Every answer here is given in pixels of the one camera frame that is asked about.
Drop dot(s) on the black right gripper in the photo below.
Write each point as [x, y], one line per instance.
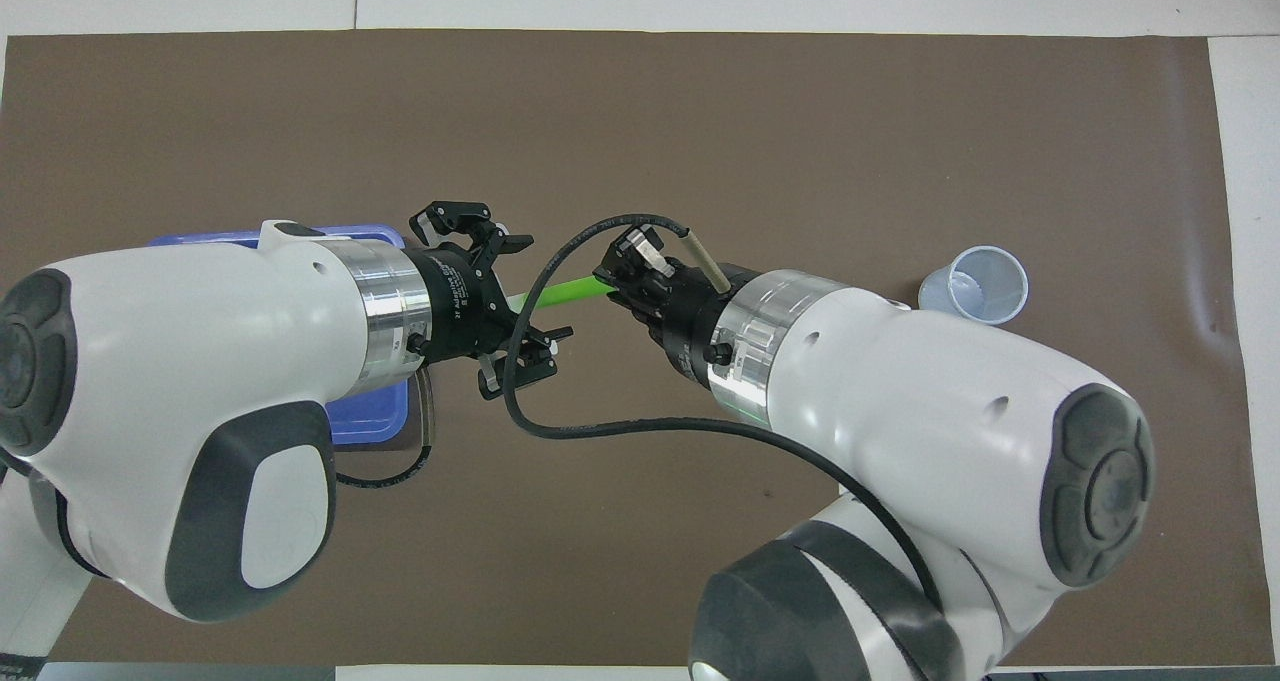
[690, 316]

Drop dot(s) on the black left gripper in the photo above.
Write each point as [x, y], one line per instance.
[465, 301]

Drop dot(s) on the green marker pen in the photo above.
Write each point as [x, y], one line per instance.
[570, 289]

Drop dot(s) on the translucent plastic cup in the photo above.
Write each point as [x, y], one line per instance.
[990, 281]

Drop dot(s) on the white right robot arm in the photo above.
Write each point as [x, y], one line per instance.
[950, 411]

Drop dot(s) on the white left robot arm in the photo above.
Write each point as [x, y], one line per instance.
[180, 361]

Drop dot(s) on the blue plastic tray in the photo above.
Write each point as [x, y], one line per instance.
[370, 416]

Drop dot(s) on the brown table mat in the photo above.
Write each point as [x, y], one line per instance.
[640, 111]

